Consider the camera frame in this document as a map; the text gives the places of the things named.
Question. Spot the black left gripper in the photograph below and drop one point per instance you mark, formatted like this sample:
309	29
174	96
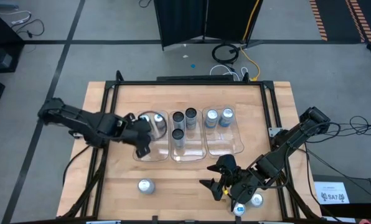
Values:
135	130

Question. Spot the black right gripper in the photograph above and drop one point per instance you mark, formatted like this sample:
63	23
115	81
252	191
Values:
244	183

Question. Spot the clear plastic bin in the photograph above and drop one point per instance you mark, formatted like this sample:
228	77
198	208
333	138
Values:
157	152
224	143
191	152

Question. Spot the blue silver Red Bull can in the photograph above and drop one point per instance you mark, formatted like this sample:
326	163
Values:
158	118
145	118

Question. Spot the white blue Spindrift lemon can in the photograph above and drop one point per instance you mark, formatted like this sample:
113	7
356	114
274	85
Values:
239	209
212	115
227	113
256	199

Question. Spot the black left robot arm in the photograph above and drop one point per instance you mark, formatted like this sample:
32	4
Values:
79	119

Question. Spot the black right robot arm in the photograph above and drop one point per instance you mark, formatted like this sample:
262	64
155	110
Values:
285	146

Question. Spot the silver lidded soda can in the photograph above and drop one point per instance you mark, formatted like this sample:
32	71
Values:
146	186

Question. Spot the black bar behind table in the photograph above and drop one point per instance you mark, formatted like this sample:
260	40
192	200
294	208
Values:
193	78

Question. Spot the white SA7 paper sign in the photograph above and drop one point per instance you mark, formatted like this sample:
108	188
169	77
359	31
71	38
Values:
331	193

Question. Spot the black folding screen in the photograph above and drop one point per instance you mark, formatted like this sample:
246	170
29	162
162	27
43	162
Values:
179	18

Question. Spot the black box under sign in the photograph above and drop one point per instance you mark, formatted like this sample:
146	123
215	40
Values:
363	193

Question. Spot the black mat orange stripes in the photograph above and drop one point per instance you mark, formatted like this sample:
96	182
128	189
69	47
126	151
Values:
338	18

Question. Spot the black aluminium table frame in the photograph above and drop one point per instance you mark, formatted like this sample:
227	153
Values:
188	83

